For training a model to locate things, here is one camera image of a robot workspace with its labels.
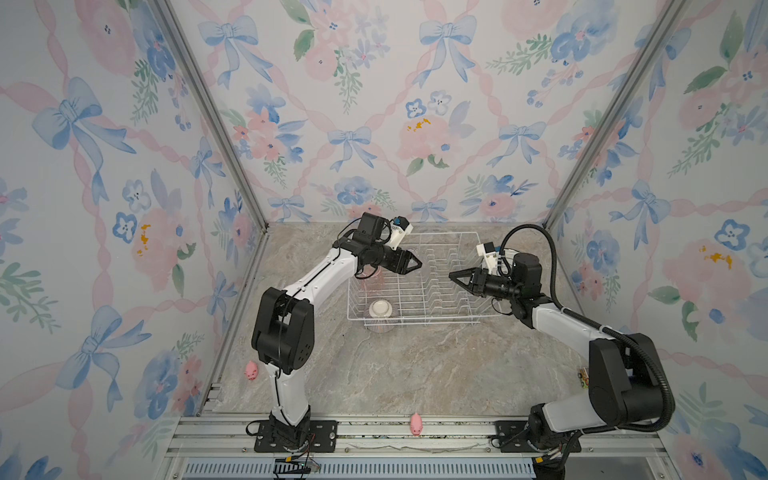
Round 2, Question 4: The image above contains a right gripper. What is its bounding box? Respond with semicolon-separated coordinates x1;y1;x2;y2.
449;270;520;304

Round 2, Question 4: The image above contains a pink plastic cup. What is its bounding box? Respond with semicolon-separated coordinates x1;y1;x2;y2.
361;268;386;294

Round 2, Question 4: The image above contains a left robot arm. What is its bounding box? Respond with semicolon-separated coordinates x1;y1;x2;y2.
251;213;422;446

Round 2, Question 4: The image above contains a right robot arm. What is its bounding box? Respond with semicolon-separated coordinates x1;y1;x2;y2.
449;253;675;454

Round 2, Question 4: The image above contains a clear cup white base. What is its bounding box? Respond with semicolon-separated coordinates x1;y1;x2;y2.
364;299;395;333

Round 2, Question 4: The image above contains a small toy car right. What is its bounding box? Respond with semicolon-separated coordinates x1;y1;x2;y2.
578;368;589;389

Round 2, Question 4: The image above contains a pink pig toy left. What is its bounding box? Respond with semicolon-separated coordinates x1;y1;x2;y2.
244;361;259;381

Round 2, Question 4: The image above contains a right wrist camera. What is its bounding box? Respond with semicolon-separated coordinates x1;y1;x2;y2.
476;242;499;275

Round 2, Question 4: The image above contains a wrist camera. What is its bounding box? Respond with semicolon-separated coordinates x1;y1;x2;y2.
386;216;413;249
476;242;499;275

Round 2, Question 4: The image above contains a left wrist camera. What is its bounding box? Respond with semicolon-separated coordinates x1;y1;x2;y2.
386;216;413;249

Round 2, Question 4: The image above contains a white wire dish rack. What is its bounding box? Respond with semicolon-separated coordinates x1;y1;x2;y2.
346;231;494;327

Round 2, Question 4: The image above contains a pink pig toy on rail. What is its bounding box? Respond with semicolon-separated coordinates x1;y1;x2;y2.
409;413;424;437

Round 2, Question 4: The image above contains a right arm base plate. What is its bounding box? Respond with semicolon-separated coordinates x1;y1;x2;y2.
492;420;571;453

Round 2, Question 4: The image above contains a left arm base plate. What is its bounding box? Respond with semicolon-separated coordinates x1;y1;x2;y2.
246;418;339;454

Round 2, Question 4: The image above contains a black corrugated cable hose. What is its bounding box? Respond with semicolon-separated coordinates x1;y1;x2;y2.
499;223;676;433

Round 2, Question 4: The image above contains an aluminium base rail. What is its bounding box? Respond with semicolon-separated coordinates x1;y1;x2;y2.
151;413;679;480

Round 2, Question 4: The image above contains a left corner aluminium post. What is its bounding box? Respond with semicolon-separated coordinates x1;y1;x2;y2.
148;0;268;234

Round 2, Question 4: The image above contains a corner aluminium post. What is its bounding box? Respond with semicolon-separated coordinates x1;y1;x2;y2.
148;0;268;234
542;0;689;231

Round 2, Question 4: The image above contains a right corner aluminium post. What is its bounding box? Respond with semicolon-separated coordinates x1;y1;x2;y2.
542;0;689;231

